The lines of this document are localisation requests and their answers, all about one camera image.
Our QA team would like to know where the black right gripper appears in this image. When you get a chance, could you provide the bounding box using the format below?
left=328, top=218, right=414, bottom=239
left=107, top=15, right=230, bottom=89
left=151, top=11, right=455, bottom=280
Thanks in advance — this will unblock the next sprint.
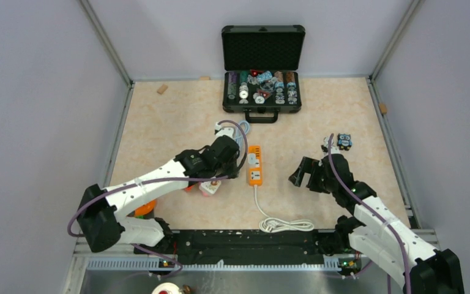
left=289, top=156, right=337, bottom=194

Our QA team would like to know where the white cube socket tiger print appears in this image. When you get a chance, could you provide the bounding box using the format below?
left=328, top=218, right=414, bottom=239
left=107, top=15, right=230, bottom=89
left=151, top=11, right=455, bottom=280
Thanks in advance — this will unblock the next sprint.
left=199, top=181, right=222, bottom=197

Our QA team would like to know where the white USB charger adapter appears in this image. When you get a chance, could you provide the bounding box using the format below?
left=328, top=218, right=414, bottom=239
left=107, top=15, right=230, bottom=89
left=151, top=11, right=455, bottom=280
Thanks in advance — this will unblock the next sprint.
left=247, top=153, right=259, bottom=168

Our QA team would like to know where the orange power strip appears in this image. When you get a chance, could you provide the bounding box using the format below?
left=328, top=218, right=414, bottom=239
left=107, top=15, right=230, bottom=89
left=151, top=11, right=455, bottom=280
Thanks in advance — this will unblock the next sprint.
left=247, top=145, right=263, bottom=187

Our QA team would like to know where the red cube socket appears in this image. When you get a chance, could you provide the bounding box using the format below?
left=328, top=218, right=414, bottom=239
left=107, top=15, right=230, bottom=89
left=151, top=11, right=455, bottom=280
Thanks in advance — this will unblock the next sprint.
left=184, top=185, right=196, bottom=192

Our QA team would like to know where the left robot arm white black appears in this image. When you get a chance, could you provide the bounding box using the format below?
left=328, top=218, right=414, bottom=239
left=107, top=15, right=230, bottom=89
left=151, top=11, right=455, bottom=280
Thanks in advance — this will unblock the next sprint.
left=74, top=135, right=240, bottom=253

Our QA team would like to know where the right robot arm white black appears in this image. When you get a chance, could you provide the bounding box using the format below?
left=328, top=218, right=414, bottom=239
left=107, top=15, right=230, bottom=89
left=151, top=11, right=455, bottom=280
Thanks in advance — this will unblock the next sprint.
left=289, top=154, right=464, bottom=293

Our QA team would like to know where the blue owl figure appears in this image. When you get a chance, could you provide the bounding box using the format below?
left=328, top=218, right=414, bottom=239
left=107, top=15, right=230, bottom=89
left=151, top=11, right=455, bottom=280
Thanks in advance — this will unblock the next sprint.
left=337, top=134, right=353, bottom=151

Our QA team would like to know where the wooden block left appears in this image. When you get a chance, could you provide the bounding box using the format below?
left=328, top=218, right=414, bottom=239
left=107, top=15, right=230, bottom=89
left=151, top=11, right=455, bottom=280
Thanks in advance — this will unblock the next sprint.
left=157, top=84, right=168, bottom=95

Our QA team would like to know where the orange tape roll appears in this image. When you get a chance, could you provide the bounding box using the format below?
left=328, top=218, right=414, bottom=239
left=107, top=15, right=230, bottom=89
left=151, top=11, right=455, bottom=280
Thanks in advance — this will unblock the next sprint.
left=134, top=200, right=157, bottom=218

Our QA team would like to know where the black open carrying case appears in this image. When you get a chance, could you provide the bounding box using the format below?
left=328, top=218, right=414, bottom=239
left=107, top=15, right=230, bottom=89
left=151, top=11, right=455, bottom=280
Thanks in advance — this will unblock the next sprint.
left=221, top=24, right=306, bottom=124

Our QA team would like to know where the wooden block right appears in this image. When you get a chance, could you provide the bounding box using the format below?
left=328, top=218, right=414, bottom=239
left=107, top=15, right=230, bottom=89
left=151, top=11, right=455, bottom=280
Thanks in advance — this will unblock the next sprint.
left=378, top=102, right=387, bottom=115

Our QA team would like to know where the red white emergency button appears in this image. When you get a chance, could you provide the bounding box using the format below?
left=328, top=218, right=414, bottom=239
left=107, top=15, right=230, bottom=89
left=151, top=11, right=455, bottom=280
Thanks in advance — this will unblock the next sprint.
left=151, top=282, right=194, bottom=294

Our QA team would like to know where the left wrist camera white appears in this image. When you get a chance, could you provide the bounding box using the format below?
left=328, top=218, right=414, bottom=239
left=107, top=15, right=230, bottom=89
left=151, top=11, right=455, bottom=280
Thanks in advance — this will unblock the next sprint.
left=214, top=124, right=235, bottom=138

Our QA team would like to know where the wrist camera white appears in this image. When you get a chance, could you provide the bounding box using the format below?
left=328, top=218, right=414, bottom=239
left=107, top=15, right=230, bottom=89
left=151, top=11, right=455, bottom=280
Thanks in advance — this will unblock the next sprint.
left=214, top=124, right=235, bottom=138
left=321, top=137, right=340, bottom=156

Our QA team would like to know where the light blue coiled cable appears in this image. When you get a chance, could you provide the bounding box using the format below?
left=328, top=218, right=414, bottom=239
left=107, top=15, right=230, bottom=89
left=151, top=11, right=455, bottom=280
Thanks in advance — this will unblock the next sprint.
left=237, top=119, right=252, bottom=151

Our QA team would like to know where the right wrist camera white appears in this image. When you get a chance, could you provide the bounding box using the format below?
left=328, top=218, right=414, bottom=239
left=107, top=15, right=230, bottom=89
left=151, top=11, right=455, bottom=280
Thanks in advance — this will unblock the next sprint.
left=321, top=137, right=340, bottom=156

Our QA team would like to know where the white coiled power cable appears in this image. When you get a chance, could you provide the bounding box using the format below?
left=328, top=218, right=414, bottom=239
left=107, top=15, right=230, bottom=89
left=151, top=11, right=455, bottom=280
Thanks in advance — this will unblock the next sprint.
left=253, top=186, right=315, bottom=234

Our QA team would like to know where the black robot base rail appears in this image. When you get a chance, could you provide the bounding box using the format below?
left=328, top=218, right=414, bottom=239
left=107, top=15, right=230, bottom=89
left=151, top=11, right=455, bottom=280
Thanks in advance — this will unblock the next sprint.
left=150, top=230, right=365, bottom=268

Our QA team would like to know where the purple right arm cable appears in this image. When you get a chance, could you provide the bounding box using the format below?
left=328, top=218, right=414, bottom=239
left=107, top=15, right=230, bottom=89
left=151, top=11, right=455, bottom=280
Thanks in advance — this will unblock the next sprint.
left=327, top=134, right=412, bottom=294

